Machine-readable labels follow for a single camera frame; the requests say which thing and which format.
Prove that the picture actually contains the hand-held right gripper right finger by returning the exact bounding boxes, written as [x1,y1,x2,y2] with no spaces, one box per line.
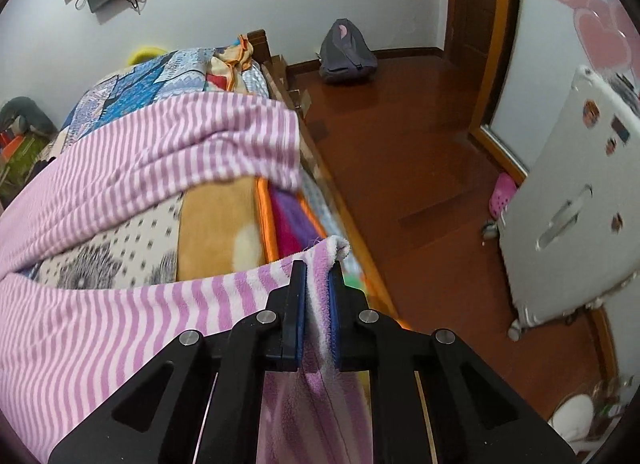
[327,260,583,464]

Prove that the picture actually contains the brown wooden door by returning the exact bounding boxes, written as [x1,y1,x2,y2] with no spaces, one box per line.
[444,0,501,72]

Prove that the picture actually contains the blue patchwork quilt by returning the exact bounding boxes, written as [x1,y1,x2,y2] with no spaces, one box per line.
[20,46,273,291]

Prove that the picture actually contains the grey backpack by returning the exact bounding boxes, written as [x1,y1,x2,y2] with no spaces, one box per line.
[318,19,378,85]

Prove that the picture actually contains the wardrobe with pink hearts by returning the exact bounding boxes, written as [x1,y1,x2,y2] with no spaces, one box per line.
[467,0,640,185]

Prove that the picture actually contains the white rounded object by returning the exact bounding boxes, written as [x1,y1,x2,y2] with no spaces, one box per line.
[547,394,596,441]

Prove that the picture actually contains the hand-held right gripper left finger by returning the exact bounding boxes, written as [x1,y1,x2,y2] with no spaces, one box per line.
[47,260,307,464]

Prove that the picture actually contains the pink white striped pants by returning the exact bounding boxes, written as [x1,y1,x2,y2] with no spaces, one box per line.
[0,91,376,464]

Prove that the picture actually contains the yellow plush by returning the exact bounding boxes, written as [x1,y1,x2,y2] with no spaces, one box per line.
[126,45,166,66]

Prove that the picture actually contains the white suitcase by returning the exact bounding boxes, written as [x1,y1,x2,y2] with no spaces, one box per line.
[500,64,640,341]

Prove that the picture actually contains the pink clog shoe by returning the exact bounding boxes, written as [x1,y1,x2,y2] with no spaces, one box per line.
[490,173,518,220]

